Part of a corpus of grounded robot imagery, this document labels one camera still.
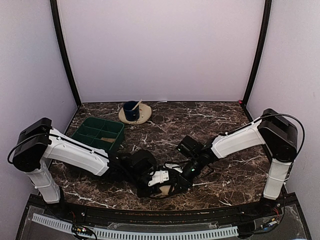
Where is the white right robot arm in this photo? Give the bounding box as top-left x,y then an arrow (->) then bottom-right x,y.
169,108 -> 303,217

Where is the black frame post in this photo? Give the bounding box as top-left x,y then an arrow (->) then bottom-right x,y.
241,0 -> 273,109
49,0 -> 82,108

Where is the tan sock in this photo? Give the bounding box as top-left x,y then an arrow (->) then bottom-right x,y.
100,137 -> 116,143

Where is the black right frame post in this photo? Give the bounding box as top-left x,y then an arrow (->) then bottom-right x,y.
241,0 -> 273,109

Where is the striped brown red sock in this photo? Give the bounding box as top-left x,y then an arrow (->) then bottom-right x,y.
158,185 -> 174,196

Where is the green plastic divided tray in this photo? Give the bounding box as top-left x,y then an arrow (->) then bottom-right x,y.
71,117 -> 125,153

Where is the white slotted cable duct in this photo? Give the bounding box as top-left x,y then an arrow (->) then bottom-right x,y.
31,213 -> 239,240

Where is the black front rail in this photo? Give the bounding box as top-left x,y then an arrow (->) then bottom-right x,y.
65,202 -> 260,224

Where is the black left frame post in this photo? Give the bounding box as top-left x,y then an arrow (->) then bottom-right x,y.
49,0 -> 82,108

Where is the wooden stick in cup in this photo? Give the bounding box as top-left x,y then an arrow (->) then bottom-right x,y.
131,99 -> 143,111

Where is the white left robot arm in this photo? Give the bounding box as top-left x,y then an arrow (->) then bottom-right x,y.
7,117 -> 170,218

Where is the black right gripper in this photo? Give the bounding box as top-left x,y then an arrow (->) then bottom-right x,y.
169,154 -> 204,196

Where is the dark blue cup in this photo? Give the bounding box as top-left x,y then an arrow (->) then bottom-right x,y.
122,100 -> 140,122

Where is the small circuit board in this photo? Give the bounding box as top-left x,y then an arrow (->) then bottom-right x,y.
71,224 -> 93,237

